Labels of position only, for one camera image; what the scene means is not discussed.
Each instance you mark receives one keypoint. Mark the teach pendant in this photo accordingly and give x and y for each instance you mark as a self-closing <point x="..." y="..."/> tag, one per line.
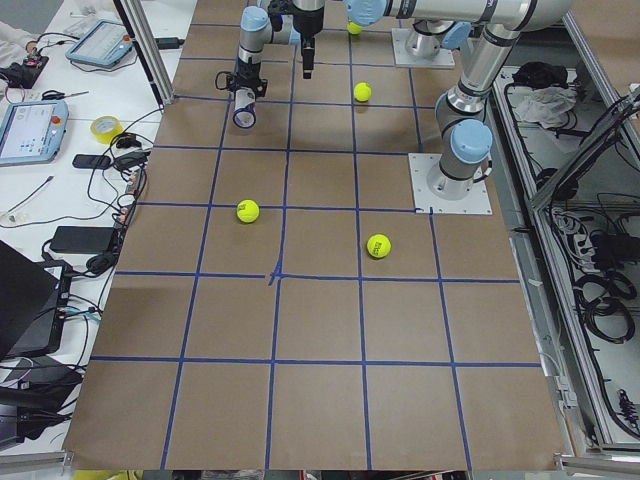
<point x="104" y="45"/>
<point x="32" y="132"/>

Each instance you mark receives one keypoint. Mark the tennis ball middle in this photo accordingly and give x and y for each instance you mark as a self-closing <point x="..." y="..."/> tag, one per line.
<point x="362" y="92"/>

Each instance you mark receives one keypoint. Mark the tennis ball front right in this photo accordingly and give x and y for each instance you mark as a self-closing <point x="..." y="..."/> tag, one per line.
<point x="378" y="246"/>

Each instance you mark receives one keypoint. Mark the black power adapter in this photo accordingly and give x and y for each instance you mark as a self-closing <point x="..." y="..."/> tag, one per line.
<point x="82" y="239"/>

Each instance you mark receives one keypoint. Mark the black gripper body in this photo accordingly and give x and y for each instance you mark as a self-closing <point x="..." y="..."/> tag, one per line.
<point x="248" y="79"/>
<point x="306" y="25"/>

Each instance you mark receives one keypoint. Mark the white cloth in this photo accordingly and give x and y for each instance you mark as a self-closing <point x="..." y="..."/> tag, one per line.
<point x="548" y="107"/>

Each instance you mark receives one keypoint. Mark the black laptop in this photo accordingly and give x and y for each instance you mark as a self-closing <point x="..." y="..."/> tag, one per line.
<point x="33" y="298"/>

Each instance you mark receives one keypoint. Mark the tennis ball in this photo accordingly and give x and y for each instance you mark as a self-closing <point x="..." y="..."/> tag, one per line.
<point x="247" y="211"/>
<point x="362" y="92"/>
<point x="378" y="246"/>
<point x="353" y="28"/>

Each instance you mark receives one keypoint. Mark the tennis ball can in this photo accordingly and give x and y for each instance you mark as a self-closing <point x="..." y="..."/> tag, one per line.
<point x="244" y="115"/>

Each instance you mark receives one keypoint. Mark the brown paper table mat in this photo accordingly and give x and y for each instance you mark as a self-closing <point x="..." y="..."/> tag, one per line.
<point x="282" y="343"/>

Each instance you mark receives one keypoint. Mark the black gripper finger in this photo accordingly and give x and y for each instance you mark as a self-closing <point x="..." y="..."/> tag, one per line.
<point x="307" y="55"/>

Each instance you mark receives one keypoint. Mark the black smartphone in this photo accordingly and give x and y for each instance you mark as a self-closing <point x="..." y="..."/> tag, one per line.
<point x="91" y="161"/>

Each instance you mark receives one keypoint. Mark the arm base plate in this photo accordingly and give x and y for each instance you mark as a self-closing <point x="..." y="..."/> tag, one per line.
<point x="435" y="193"/>
<point x="416" y="50"/>

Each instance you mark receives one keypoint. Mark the tennis ball front left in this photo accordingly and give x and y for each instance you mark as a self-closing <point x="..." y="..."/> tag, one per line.
<point x="247" y="211"/>

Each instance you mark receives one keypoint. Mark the far teach pendant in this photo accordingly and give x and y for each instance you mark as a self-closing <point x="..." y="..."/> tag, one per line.
<point x="104" y="45"/>

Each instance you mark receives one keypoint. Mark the aluminium frame post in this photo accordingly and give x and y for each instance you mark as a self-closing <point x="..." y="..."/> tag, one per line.
<point x="135" y="22"/>

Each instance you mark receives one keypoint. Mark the tennis ball far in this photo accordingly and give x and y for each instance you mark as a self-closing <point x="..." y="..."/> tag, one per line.
<point x="353" y="28"/>

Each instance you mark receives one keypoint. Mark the yellow tape roll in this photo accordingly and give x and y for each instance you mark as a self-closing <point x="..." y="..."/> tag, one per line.
<point x="106" y="128"/>

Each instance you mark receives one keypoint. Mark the near teach pendant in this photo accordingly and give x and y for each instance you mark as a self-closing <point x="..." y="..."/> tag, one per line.
<point x="32" y="132"/>

